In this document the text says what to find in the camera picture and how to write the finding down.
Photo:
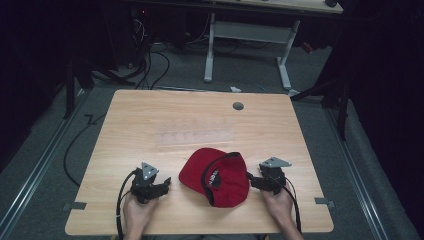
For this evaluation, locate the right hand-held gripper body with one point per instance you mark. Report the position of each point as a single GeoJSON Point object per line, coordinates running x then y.
{"type": "Point", "coordinates": [274, 176]}

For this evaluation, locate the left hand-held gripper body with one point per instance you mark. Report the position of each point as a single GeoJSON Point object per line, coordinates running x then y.
{"type": "Point", "coordinates": [144, 186]}

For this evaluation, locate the red baseball cap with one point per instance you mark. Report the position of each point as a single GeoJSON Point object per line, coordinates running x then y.
{"type": "Point", "coordinates": [230, 180]}

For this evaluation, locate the person's left hand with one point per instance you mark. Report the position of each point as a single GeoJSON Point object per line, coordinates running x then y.
{"type": "Point", "coordinates": [136, 213]}

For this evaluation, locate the person's right hand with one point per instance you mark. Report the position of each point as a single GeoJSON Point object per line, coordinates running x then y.
{"type": "Point", "coordinates": [279, 206]}

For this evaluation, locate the grey tape strip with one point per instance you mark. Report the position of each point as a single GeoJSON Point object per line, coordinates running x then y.
{"type": "Point", "coordinates": [323, 201]}
{"type": "Point", "coordinates": [76, 206]}

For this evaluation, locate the white paper scrap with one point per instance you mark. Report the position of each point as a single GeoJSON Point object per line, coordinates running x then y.
{"type": "Point", "coordinates": [235, 89]}

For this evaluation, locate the black metal stand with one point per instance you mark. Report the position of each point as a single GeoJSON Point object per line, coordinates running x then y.
{"type": "Point", "coordinates": [342, 110]}
{"type": "Point", "coordinates": [69, 90]}

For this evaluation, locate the white-legged wooden desk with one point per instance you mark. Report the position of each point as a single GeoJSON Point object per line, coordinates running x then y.
{"type": "Point", "coordinates": [253, 32]}

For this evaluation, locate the metal floor rail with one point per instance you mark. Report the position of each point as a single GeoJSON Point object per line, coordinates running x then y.
{"type": "Point", "coordinates": [358, 180]}
{"type": "Point", "coordinates": [36, 170]}

